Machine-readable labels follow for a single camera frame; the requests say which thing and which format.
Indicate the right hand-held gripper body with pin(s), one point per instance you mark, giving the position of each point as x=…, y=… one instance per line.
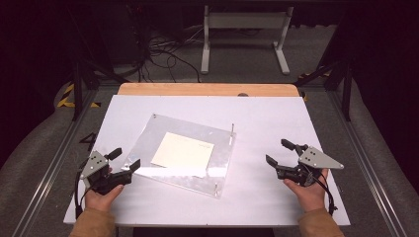
x=314, y=159

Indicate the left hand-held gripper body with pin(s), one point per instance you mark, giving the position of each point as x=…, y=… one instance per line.
x=94, y=164

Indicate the clear acrylic photo frame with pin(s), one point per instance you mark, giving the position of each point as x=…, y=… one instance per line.
x=151, y=148

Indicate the picture card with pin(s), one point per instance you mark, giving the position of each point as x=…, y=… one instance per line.
x=183, y=151

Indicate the person's left hand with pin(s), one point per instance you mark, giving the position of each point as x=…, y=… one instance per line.
x=102, y=199

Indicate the person's right hand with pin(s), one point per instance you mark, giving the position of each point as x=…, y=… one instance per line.
x=309, y=196

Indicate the white board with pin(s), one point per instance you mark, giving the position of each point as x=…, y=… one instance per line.
x=263, y=118

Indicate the yellow black floor tape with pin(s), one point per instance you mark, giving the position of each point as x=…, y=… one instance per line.
x=311, y=74
x=66, y=98

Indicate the black metal stand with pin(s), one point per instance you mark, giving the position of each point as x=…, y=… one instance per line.
x=346, y=89
x=77, y=89

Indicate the wooden table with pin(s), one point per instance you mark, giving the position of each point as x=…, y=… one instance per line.
x=197, y=89

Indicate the white metal stand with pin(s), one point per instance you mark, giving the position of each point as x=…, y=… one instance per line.
x=245, y=20

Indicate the aluminium floor rail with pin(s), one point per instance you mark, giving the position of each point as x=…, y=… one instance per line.
x=365, y=158
x=56, y=161

